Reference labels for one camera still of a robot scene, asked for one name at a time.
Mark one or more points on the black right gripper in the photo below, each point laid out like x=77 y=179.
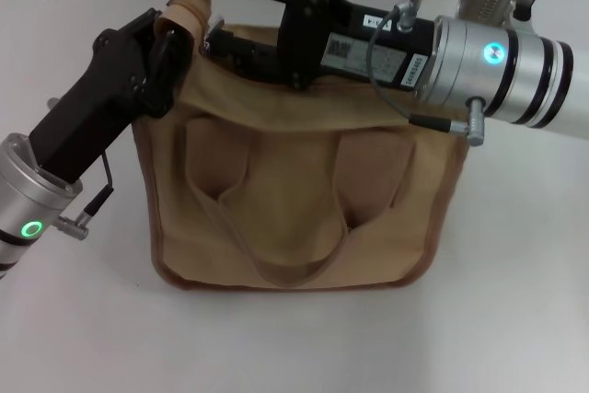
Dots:
x=313 y=20

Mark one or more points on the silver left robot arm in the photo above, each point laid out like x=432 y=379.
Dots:
x=27 y=199

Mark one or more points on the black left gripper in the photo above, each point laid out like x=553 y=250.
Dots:
x=92 y=107

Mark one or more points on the khaki fabric food bag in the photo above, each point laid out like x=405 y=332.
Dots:
x=285 y=190

